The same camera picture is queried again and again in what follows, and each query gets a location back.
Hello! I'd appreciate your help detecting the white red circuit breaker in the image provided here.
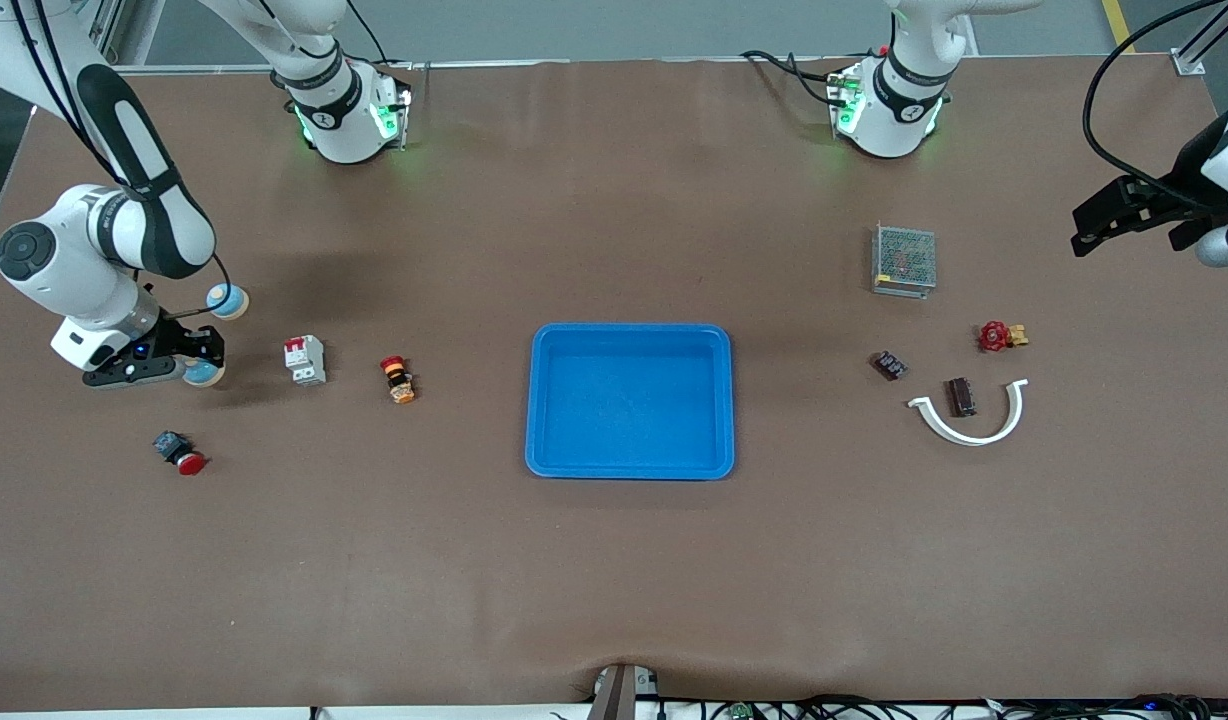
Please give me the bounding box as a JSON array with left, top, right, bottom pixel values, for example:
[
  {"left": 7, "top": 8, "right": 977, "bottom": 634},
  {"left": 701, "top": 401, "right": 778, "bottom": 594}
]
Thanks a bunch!
[{"left": 283, "top": 335, "right": 328, "bottom": 386}]

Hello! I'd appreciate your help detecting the red mushroom push button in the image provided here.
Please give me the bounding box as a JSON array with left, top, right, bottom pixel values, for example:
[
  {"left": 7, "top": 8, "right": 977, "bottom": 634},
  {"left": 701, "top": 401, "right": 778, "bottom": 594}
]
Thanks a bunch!
[{"left": 153, "top": 430, "right": 207, "bottom": 477}]

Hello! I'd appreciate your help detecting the metal mesh power supply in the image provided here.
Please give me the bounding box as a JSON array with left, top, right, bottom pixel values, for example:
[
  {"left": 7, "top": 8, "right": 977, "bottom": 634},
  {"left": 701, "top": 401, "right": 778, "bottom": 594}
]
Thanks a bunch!
[{"left": 871, "top": 222, "right": 938, "bottom": 299}]

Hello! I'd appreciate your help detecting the white curved plastic clip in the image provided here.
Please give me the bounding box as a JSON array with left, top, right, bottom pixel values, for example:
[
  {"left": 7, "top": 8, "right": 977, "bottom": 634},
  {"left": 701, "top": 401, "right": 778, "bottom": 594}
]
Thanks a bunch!
[{"left": 907, "top": 378, "right": 1030, "bottom": 447}]

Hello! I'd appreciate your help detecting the blue plastic tray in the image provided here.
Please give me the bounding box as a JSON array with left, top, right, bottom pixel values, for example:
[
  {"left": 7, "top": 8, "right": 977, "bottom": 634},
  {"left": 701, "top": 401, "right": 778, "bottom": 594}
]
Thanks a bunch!
[{"left": 525, "top": 322, "right": 736, "bottom": 481}]

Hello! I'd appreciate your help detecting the grey table edge clamp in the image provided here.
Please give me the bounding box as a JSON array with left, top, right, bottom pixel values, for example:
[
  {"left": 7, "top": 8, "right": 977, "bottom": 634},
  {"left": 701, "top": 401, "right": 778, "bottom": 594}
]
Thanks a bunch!
[{"left": 589, "top": 662, "right": 660, "bottom": 720}]

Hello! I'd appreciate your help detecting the aluminium frame profile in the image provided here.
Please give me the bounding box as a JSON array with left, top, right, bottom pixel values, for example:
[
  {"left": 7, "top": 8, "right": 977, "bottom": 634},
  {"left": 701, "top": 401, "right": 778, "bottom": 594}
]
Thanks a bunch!
[
  {"left": 1174, "top": 0, "right": 1228, "bottom": 76},
  {"left": 74, "top": 0, "right": 165, "bottom": 76}
]

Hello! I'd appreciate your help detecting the orange red emergency stop switch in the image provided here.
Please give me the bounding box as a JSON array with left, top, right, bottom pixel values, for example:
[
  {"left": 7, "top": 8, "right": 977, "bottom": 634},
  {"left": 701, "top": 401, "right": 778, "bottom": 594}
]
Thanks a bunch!
[{"left": 380, "top": 356, "right": 417, "bottom": 405}]

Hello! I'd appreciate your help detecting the black right arm base cable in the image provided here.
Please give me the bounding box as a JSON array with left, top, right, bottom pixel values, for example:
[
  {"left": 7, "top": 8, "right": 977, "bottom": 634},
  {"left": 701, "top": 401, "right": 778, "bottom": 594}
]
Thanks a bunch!
[{"left": 349, "top": 0, "right": 415, "bottom": 71}]

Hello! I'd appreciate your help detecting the black arm base cable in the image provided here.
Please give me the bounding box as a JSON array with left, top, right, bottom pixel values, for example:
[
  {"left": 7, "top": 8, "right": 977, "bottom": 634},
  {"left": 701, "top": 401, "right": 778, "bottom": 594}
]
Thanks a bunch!
[
  {"left": 742, "top": 50, "right": 845, "bottom": 106},
  {"left": 349, "top": 0, "right": 415, "bottom": 71}
]

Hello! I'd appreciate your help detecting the black left arm base cable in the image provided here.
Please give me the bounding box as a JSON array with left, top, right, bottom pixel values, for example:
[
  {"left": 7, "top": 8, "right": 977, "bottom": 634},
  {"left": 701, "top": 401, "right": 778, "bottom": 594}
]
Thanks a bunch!
[{"left": 742, "top": 50, "right": 845, "bottom": 106}]

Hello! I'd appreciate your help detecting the metal table edge rail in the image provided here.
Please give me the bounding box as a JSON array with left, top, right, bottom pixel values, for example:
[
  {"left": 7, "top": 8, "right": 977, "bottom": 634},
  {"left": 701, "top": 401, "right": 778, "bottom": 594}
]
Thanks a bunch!
[{"left": 124, "top": 58, "right": 895, "bottom": 76}]

